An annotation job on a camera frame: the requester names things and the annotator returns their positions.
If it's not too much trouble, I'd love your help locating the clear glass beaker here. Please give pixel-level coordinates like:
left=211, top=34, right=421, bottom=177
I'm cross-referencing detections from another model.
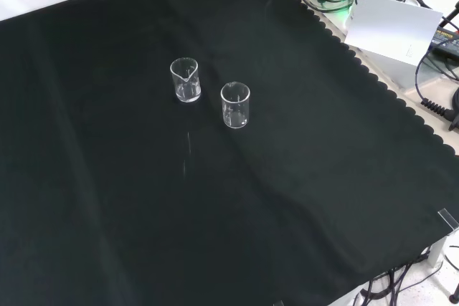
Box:
left=219, top=81, right=251, bottom=130
left=169, top=57, right=202, bottom=103

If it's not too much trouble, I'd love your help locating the black cable bundle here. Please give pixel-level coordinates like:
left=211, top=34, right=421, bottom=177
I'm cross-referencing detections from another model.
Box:
left=353, top=244, right=459, bottom=306

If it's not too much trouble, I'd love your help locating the black coiled cable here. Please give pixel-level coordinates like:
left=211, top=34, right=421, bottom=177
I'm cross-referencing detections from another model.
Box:
left=415, top=36, right=459, bottom=121

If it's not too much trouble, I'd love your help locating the black cloth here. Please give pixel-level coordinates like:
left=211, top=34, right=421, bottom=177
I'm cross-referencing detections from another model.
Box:
left=0, top=0, right=459, bottom=306

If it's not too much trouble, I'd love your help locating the black power adapter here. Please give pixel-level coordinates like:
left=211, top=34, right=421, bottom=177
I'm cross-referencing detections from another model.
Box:
left=431, top=27, right=459, bottom=58

